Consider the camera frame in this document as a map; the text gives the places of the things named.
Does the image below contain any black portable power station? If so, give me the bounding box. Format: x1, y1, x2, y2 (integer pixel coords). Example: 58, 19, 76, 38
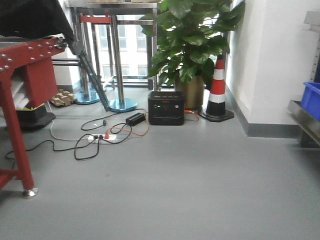
147, 91, 185, 126

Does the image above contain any black power adapter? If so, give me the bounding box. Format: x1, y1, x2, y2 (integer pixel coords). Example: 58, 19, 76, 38
125, 112, 146, 127

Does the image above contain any orange white traffic cone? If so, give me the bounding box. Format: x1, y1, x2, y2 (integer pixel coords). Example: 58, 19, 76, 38
199, 55, 234, 122

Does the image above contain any white power strip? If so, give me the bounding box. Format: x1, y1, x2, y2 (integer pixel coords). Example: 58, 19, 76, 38
87, 134, 118, 144

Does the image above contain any green potted plant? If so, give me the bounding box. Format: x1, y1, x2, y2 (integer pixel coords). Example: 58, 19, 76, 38
147, 0, 246, 110

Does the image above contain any wooden blocks pile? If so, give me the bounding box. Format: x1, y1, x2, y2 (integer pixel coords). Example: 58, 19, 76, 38
50, 88, 78, 107

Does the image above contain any black tripod leg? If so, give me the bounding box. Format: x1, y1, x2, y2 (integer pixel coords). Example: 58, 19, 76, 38
69, 40, 109, 112

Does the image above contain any red metal stand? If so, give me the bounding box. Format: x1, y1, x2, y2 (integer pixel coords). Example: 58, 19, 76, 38
0, 36, 68, 199

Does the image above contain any blue bin on rack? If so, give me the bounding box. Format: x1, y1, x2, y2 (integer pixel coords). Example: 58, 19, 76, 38
300, 81, 320, 121

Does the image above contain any black cloth cover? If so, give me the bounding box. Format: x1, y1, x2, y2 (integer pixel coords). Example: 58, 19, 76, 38
0, 0, 75, 42

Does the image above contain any chrome barrier post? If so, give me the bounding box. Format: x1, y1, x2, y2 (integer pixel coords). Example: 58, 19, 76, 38
109, 15, 137, 113
74, 13, 100, 105

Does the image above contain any orange extension cable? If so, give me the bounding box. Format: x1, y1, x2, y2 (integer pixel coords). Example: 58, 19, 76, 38
103, 109, 201, 140

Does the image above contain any black power cable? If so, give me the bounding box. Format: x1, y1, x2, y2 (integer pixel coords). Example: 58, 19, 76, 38
4, 107, 147, 168

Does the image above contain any white cable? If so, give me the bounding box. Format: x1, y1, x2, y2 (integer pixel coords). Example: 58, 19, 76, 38
47, 101, 91, 142

